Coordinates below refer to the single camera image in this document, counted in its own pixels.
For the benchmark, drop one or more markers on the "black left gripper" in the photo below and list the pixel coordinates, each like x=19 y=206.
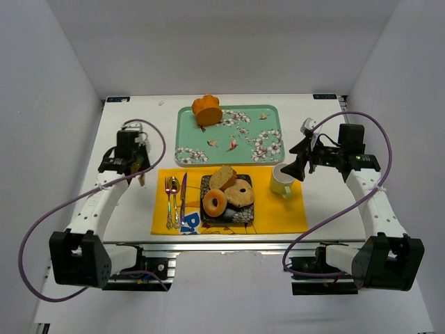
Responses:
x=140 y=167

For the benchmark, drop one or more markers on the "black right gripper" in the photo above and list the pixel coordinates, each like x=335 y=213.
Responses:
x=309 y=157

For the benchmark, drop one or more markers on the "speckled raisin bagel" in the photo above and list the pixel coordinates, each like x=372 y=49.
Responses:
x=240 y=194

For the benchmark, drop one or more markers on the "golden plain bagel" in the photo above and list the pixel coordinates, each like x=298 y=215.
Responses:
x=214 y=202

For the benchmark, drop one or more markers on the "brown bread slice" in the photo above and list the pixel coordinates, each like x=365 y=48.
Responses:
x=223 y=178

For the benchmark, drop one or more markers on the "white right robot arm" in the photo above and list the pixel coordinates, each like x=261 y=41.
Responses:
x=389 y=258

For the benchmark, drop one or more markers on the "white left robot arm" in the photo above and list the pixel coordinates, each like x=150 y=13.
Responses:
x=79 y=256

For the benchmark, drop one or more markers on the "iridescent fork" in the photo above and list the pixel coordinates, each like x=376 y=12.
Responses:
x=169 y=223

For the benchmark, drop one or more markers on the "white and green mug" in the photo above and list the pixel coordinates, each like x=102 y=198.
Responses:
x=281 y=183

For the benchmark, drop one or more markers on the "iridescent spoon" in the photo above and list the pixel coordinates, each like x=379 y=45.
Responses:
x=175 y=187

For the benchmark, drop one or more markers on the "iridescent table knife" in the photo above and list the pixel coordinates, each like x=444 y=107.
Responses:
x=183 y=199

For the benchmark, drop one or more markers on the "mint floral serving tray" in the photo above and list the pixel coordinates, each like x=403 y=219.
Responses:
x=247 y=134

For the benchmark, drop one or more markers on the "yellow printed placemat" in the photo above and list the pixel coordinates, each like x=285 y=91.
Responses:
x=273 y=214

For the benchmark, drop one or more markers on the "blue label right corner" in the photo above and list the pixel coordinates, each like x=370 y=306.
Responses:
x=318 y=96

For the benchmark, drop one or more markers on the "blue label corner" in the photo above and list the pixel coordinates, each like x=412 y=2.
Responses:
x=318 y=96
x=121 y=99

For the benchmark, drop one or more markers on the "blue label left corner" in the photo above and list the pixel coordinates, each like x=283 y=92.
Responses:
x=121 y=99

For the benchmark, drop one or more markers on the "black floral square plate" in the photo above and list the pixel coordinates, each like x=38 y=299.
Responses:
x=231 y=215

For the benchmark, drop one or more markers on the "orange brioche loaf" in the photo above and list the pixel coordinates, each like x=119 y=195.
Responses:
x=207 y=110

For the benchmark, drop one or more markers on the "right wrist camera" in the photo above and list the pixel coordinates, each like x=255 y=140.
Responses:
x=308 y=126

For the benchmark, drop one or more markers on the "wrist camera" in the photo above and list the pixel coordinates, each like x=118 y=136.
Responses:
x=308 y=126
x=141 y=137

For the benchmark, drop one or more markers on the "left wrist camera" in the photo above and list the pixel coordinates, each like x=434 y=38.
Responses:
x=141 y=137

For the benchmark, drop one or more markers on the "aluminium table edge rail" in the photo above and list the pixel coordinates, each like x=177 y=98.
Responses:
x=208 y=246

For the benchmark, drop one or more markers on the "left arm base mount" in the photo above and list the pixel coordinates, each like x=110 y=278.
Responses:
x=153 y=271

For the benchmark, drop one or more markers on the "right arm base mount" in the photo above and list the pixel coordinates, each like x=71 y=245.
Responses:
x=317 y=278

